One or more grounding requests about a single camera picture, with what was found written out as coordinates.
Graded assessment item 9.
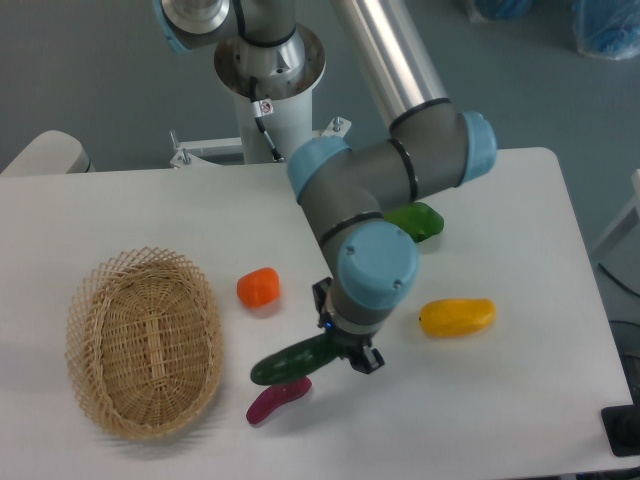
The black floor cable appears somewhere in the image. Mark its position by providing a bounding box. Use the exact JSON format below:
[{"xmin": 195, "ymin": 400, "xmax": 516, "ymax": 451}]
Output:
[{"xmin": 598, "ymin": 260, "xmax": 640, "ymax": 296}]

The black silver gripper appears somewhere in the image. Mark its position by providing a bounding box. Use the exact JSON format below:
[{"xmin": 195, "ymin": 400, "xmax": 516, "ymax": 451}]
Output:
[{"xmin": 312, "ymin": 277, "xmax": 385, "ymax": 374}]

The yellow toy mango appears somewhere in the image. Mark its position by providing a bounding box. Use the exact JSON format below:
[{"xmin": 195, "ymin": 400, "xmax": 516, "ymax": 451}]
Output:
[{"xmin": 419, "ymin": 298, "xmax": 497, "ymax": 338}]

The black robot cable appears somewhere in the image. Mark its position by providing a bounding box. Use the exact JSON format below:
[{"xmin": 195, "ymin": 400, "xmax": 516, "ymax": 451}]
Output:
[{"xmin": 248, "ymin": 75, "xmax": 286, "ymax": 162}]

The orange toy pepper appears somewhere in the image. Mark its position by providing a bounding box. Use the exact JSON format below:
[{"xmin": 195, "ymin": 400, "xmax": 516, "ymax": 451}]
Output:
[{"xmin": 236, "ymin": 267, "xmax": 281, "ymax": 308}]

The white furniture frame right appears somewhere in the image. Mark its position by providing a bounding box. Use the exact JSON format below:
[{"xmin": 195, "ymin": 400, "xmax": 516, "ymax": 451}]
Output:
[{"xmin": 590, "ymin": 170, "xmax": 639, "ymax": 260}]

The woven wicker basket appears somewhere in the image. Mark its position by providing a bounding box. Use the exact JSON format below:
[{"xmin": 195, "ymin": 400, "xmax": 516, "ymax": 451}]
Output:
[{"xmin": 65, "ymin": 247, "xmax": 224, "ymax": 441}]

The blue plastic bag right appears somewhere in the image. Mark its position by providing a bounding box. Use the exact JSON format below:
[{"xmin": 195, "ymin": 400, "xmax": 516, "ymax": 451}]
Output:
[{"xmin": 572, "ymin": 0, "xmax": 639, "ymax": 61}]

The blue plastic bag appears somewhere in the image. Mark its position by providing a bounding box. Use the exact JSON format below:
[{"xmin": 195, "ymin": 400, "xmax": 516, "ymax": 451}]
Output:
[
  {"xmin": 464, "ymin": 0, "xmax": 533, "ymax": 22},
  {"xmin": 572, "ymin": 0, "xmax": 639, "ymax": 61}
]

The white chair back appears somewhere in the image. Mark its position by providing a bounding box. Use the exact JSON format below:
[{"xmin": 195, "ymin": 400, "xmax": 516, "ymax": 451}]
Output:
[{"xmin": 1, "ymin": 130, "xmax": 96, "ymax": 178}]

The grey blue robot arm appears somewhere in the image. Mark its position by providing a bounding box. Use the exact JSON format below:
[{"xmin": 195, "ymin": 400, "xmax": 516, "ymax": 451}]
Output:
[{"xmin": 154, "ymin": 1, "xmax": 497, "ymax": 385}]

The blue plastic bag left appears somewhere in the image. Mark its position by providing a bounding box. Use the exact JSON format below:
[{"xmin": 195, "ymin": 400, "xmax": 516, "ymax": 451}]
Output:
[{"xmin": 464, "ymin": 0, "xmax": 533, "ymax": 22}]

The dark green cucumber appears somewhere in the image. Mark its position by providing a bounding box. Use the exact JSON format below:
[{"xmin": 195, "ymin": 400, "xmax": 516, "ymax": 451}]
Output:
[{"xmin": 250, "ymin": 334, "xmax": 344, "ymax": 386}]

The black device at edge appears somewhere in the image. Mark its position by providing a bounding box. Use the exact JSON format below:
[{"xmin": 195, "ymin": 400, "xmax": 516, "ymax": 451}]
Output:
[{"xmin": 601, "ymin": 405, "xmax": 639, "ymax": 457}]

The green bok choy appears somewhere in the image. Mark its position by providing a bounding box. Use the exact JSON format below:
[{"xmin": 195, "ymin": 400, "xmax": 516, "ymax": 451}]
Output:
[{"xmin": 383, "ymin": 202, "xmax": 445, "ymax": 243}]

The purple sweet potato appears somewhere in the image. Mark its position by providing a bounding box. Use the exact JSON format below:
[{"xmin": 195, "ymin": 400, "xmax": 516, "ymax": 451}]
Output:
[{"xmin": 246, "ymin": 377, "xmax": 312, "ymax": 425}]

